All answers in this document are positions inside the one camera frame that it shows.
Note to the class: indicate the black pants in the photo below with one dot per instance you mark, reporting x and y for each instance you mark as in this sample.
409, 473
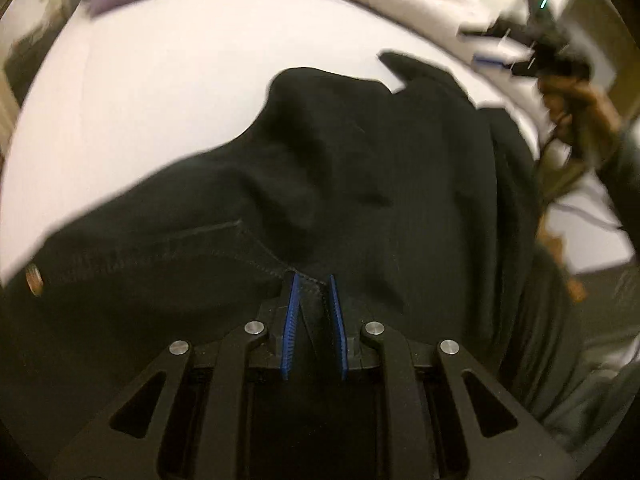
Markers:
350, 170

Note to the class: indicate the person's grey clothing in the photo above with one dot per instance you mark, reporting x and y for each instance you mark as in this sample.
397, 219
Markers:
575, 360

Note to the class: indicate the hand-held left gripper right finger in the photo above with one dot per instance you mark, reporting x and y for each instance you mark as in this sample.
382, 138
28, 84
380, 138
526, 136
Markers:
338, 332

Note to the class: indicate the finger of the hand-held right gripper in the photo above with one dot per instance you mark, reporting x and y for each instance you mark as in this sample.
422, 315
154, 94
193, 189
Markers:
500, 64
492, 35

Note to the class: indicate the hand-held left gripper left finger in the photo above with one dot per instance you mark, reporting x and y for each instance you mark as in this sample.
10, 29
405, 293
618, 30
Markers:
290, 327

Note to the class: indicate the white bed sheet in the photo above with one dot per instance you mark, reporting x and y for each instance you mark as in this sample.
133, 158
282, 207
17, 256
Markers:
165, 90

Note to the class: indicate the person's right hand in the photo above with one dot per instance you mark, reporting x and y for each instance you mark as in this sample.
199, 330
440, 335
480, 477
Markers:
582, 110

